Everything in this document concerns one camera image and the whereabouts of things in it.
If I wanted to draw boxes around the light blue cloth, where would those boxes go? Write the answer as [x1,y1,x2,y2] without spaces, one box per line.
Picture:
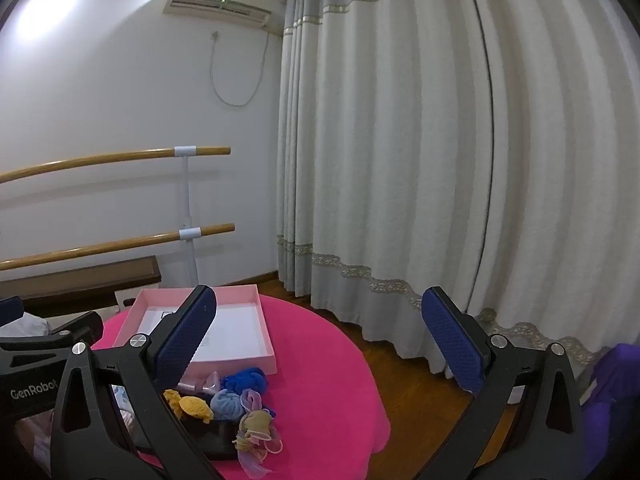
[210,389,247,420]

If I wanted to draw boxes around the pale grey quilt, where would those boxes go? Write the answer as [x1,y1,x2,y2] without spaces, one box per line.
[0,312,51,337]

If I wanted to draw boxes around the white curtain with lace trim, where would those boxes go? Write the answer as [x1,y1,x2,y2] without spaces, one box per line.
[276,0,640,396]

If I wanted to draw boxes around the pink cardboard box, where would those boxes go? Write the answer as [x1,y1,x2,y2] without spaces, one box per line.
[112,284,277,376]

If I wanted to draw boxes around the low cabinet with dark top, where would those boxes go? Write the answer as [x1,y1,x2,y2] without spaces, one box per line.
[0,255,162,321]

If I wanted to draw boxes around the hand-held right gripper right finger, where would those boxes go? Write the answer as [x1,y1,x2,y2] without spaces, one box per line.
[421,286,586,480]

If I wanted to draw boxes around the round pink table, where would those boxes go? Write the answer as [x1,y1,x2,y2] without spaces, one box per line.
[90,294,392,480]

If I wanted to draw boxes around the thin black cable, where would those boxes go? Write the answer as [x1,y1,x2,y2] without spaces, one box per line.
[462,0,497,311]

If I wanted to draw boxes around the black case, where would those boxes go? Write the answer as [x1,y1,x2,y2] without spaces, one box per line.
[135,417,241,461]

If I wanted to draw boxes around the white air conditioner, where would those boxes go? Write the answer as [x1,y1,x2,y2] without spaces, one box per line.
[162,0,273,31]

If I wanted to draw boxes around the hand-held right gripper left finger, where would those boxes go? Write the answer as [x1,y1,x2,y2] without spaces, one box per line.
[50,284,226,480]

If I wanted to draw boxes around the purple cloth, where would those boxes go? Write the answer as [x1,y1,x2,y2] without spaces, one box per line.
[582,342,640,476]

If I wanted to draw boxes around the white barre post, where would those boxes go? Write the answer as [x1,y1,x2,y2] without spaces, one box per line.
[174,146,202,288]

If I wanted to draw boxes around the blue knit cloth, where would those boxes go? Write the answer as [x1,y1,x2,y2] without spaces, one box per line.
[221,366,269,396]

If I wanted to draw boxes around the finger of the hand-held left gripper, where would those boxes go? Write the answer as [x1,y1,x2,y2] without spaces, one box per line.
[0,296,24,328]
[0,311,104,358]

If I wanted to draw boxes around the white air conditioner cable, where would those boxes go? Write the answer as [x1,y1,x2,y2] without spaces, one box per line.
[207,30,271,107]

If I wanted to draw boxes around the yellow crochet piece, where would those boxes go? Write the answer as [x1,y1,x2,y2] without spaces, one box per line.
[163,389,215,423]

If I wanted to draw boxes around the short wooden barre rail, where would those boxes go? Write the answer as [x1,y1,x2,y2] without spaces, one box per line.
[0,223,236,272]

